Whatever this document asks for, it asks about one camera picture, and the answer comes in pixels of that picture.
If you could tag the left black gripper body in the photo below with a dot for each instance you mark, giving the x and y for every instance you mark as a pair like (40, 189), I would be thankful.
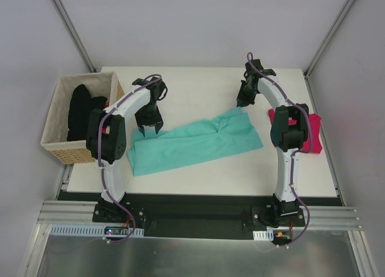
(149, 121)

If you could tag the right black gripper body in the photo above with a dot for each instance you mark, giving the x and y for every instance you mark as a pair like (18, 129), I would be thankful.
(246, 95)

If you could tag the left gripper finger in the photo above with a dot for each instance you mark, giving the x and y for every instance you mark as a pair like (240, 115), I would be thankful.
(142, 131)
(158, 127)

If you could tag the teal t shirt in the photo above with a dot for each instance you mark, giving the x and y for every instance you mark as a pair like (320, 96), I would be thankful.
(201, 141)

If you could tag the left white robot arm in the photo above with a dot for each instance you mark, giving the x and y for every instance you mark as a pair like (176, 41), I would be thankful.
(106, 140)

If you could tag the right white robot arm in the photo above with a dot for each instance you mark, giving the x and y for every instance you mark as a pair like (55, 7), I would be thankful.
(289, 131)

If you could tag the red t shirt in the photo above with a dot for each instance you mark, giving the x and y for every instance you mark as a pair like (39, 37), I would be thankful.
(104, 128)

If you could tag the black t shirt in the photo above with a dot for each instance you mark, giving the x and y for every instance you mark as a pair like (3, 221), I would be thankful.
(81, 105)

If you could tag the folded pink t shirt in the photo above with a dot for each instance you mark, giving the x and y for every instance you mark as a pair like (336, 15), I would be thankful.
(315, 125)

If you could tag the wicker laundry basket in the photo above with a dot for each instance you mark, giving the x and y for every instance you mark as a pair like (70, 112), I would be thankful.
(54, 138)

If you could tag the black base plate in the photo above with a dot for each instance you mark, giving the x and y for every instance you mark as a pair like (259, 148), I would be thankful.
(230, 229)

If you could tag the aluminium rail frame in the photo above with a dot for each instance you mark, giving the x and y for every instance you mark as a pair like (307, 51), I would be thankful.
(320, 213)

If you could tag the left slotted cable duct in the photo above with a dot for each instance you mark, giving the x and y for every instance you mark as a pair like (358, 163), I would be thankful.
(95, 231)

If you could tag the slotted cable duct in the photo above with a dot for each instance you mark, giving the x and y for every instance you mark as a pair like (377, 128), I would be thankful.
(267, 235)
(95, 231)

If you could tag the right slotted cable duct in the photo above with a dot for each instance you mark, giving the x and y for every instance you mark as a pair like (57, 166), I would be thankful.
(267, 235)

